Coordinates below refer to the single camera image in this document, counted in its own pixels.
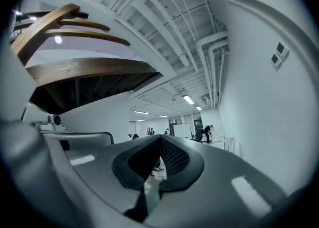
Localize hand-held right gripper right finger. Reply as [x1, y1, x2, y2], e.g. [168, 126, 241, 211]
[144, 134, 290, 228]

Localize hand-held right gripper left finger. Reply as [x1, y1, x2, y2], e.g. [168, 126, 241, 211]
[63, 134, 162, 223]

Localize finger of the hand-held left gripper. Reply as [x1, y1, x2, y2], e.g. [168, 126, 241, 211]
[43, 131, 115, 152]

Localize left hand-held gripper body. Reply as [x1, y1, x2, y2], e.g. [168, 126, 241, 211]
[29, 113, 66, 134]

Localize whiteboard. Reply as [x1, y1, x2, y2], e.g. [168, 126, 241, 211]
[173, 123, 193, 138]

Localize wooden staircase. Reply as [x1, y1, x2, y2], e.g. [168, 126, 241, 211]
[9, 3, 165, 116]

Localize white ceiling pipes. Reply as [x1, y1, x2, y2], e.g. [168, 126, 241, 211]
[195, 30, 229, 110]

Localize white wall thermostat panel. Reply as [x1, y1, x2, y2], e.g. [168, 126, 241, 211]
[270, 52, 284, 69]
[275, 41, 290, 61]

